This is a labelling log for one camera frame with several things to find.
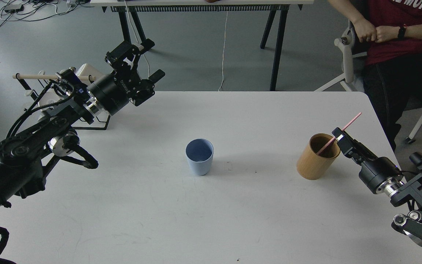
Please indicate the person in red shirt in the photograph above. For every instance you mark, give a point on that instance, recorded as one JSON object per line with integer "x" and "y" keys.
{"x": 393, "y": 67}

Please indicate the bamboo wooden cup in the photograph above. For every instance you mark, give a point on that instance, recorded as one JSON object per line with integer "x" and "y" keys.
{"x": 312, "y": 165}

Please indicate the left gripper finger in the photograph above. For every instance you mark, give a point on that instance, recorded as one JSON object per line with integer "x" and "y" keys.
{"x": 143, "y": 90}
{"x": 125, "y": 57}

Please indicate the background table with black legs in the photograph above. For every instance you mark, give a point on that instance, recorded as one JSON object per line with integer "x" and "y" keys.
{"x": 202, "y": 20}

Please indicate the black wire rack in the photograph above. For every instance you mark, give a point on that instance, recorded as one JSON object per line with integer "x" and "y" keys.
{"x": 92, "y": 126}

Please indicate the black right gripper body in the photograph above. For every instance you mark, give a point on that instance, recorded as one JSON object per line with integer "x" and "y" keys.
{"x": 381, "y": 176}

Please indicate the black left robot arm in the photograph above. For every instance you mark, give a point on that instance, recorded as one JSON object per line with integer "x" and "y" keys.
{"x": 43, "y": 134}

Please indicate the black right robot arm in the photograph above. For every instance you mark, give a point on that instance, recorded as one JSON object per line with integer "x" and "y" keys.
{"x": 410, "y": 224}

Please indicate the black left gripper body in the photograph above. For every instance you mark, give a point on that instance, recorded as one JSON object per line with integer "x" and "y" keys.
{"x": 114, "y": 90}

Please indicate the wooden dowel rod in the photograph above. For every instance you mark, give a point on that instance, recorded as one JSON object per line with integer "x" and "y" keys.
{"x": 19, "y": 76}

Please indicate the blue plastic cup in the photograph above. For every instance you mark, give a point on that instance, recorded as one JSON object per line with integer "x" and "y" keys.
{"x": 199, "y": 155}

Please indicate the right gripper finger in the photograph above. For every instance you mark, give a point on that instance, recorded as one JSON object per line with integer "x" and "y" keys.
{"x": 338, "y": 133}
{"x": 354, "y": 150}

